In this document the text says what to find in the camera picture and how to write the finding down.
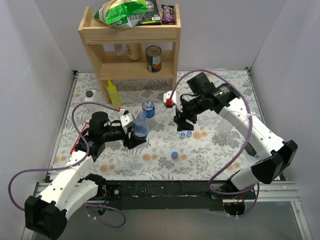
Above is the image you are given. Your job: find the blue label water bottle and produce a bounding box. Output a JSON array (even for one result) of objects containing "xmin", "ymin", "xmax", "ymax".
[
  {"xmin": 132, "ymin": 112, "xmax": 149, "ymax": 140},
  {"xmin": 142, "ymin": 99, "xmax": 156, "ymax": 119}
]

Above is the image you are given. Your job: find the blue bottle cap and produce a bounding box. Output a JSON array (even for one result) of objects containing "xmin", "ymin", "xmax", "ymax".
[{"xmin": 171, "ymin": 151, "xmax": 179, "ymax": 159}]

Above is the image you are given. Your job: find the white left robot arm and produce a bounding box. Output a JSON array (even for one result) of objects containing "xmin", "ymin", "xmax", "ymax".
[{"xmin": 24, "ymin": 109, "xmax": 146, "ymax": 240}]

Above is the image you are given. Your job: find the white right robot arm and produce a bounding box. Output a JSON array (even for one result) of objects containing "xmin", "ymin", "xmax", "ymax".
[{"xmin": 163, "ymin": 69, "xmax": 298, "ymax": 199}]

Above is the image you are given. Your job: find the clear crumpled plastic bottle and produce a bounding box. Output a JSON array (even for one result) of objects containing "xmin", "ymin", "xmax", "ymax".
[{"xmin": 215, "ymin": 118, "xmax": 233, "ymax": 140}]

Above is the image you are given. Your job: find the yellow squeeze bottle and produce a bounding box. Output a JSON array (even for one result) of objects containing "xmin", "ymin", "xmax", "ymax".
[{"xmin": 107, "ymin": 80, "xmax": 122, "ymax": 109}]

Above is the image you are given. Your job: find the white bottle black cap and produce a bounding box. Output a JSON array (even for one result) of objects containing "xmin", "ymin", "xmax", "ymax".
[{"xmin": 84, "ymin": 89, "xmax": 100, "ymax": 118}]

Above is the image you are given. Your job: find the beige cylinder bottle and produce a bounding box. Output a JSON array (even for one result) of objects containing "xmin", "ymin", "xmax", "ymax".
[{"xmin": 126, "ymin": 43, "xmax": 142, "ymax": 61}]

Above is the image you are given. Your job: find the floral tablecloth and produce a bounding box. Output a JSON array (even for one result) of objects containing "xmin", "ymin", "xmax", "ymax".
[{"xmin": 50, "ymin": 70, "xmax": 262, "ymax": 181}]

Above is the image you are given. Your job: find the red rectangular box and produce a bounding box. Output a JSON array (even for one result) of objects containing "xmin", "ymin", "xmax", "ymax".
[{"xmin": 69, "ymin": 122, "xmax": 89, "ymax": 155}]

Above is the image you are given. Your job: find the black wrapped paper roll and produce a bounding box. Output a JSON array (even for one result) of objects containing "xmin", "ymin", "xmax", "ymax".
[{"xmin": 245, "ymin": 143, "xmax": 258, "ymax": 158}]

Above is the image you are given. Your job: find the tin can with label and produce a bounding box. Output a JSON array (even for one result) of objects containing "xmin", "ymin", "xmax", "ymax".
[{"xmin": 145, "ymin": 45, "xmax": 162, "ymax": 73}]

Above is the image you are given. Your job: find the brown candy bar pack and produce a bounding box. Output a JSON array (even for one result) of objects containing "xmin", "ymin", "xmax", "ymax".
[{"xmin": 161, "ymin": 4, "xmax": 176, "ymax": 25}]

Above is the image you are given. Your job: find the black snack box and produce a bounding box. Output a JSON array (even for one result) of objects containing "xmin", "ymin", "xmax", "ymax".
[{"xmin": 136, "ymin": 0, "xmax": 162, "ymax": 26}]

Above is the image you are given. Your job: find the wooden shelf rack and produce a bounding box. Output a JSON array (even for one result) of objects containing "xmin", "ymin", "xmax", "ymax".
[{"xmin": 78, "ymin": 4, "xmax": 182, "ymax": 103}]

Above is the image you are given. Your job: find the green chip bag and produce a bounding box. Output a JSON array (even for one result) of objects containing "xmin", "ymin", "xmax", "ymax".
[{"xmin": 93, "ymin": 0, "xmax": 149, "ymax": 29}]

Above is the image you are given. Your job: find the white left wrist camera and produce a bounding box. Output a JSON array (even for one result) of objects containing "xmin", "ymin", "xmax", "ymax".
[{"xmin": 119, "ymin": 107, "xmax": 135, "ymax": 129}]

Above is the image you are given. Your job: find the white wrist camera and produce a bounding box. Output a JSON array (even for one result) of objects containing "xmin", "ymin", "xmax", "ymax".
[
  {"xmin": 119, "ymin": 107, "xmax": 135, "ymax": 129},
  {"xmin": 163, "ymin": 90, "xmax": 181, "ymax": 109}
]

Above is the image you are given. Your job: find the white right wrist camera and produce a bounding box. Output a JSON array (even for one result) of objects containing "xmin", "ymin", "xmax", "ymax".
[{"xmin": 163, "ymin": 90, "xmax": 181, "ymax": 109}]

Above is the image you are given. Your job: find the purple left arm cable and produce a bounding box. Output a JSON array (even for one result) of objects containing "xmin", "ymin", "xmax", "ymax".
[{"xmin": 7, "ymin": 102, "xmax": 127, "ymax": 228}]

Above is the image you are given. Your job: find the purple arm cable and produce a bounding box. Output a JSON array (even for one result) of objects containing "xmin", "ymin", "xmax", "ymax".
[
  {"xmin": 7, "ymin": 102, "xmax": 127, "ymax": 228},
  {"xmin": 169, "ymin": 69, "xmax": 261, "ymax": 217}
]

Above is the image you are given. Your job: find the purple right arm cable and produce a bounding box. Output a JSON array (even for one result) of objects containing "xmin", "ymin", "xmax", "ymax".
[{"xmin": 169, "ymin": 69, "xmax": 261, "ymax": 217}]

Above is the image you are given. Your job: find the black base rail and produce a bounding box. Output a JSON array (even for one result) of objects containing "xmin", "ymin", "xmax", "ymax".
[{"xmin": 86, "ymin": 178, "xmax": 261, "ymax": 218}]

